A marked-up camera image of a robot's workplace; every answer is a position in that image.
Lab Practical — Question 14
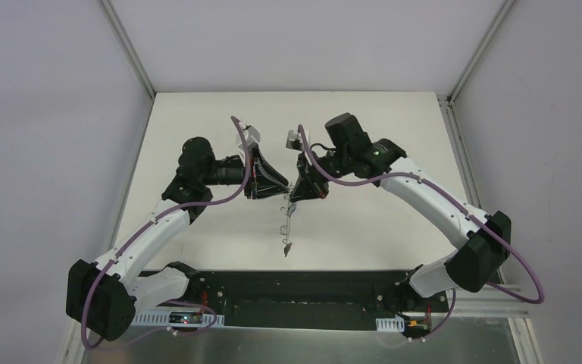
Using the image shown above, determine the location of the keyring with black key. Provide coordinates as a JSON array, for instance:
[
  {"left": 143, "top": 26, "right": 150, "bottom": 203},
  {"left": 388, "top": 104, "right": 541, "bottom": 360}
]
[{"left": 279, "top": 185, "right": 293, "bottom": 258}]

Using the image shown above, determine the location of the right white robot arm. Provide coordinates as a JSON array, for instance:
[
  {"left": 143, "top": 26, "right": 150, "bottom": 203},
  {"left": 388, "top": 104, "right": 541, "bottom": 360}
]
[{"left": 286, "top": 113, "right": 512, "bottom": 311}]

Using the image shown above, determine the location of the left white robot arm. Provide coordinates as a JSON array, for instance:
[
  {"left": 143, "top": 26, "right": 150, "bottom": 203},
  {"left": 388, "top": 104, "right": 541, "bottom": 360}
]
[{"left": 66, "top": 136, "right": 289, "bottom": 349}]

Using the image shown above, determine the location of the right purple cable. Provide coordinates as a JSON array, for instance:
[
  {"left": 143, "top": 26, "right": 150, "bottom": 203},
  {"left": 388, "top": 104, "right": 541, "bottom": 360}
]
[{"left": 296, "top": 124, "right": 546, "bottom": 344}]

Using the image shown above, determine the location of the purple cable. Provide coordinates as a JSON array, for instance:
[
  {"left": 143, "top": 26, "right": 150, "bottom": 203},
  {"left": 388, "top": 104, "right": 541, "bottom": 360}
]
[
  {"left": 80, "top": 115, "right": 252, "bottom": 350},
  {"left": 296, "top": 124, "right": 546, "bottom": 344}
]

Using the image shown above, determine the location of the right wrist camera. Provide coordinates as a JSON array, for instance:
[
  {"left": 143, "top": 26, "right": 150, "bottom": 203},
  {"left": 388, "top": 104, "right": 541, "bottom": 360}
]
[{"left": 285, "top": 130, "right": 311, "bottom": 151}]

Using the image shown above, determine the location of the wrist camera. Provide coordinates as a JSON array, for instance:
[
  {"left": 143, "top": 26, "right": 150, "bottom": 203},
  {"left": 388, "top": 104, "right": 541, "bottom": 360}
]
[
  {"left": 236, "top": 121, "right": 261, "bottom": 162},
  {"left": 285, "top": 130, "right": 311, "bottom": 151}
]

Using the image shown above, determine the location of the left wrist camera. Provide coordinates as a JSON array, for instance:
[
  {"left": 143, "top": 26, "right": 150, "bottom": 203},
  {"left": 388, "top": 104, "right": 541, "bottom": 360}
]
[{"left": 236, "top": 121, "right": 261, "bottom": 162}]

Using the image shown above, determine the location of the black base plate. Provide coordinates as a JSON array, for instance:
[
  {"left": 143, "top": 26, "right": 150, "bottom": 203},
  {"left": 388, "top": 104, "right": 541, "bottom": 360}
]
[{"left": 140, "top": 270, "right": 502, "bottom": 331}]

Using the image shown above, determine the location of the left white cable duct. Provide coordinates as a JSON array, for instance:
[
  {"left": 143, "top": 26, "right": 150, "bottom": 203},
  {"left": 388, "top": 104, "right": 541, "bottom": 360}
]
[{"left": 130, "top": 307, "right": 225, "bottom": 328}]

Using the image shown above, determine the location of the white cable duct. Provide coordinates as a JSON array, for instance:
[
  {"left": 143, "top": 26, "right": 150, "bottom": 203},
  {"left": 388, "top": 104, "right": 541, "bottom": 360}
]
[
  {"left": 375, "top": 316, "right": 405, "bottom": 333},
  {"left": 130, "top": 307, "right": 225, "bottom": 328}
]

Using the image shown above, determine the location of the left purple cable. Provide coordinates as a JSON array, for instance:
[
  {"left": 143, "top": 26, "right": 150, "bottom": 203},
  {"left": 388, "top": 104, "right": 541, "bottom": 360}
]
[{"left": 80, "top": 115, "right": 252, "bottom": 350}]

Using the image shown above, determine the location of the right white cable duct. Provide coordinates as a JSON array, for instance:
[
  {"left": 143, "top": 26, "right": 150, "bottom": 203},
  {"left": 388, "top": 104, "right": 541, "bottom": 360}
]
[{"left": 375, "top": 316, "right": 405, "bottom": 333}]

